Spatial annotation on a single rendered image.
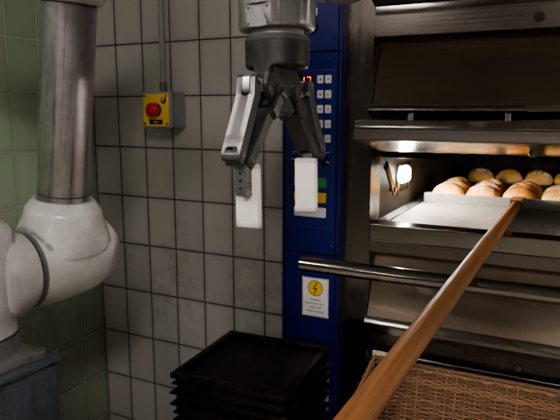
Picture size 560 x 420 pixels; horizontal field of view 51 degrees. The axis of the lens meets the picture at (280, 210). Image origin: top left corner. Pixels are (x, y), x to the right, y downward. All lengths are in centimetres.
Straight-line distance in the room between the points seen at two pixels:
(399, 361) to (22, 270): 74
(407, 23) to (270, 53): 82
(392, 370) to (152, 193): 130
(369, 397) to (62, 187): 81
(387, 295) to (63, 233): 78
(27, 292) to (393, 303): 84
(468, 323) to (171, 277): 87
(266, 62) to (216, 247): 109
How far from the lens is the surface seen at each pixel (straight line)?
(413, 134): 129
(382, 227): 148
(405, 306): 150
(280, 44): 67
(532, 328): 146
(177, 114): 168
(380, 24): 147
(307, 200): 76
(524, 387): 149
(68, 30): 118
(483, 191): 187
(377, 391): 58
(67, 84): 118
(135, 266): 191
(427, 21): 144
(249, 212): 64
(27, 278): 117
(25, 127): 177
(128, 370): 206
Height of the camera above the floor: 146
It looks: 10 degrees down
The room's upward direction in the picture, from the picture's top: straight up
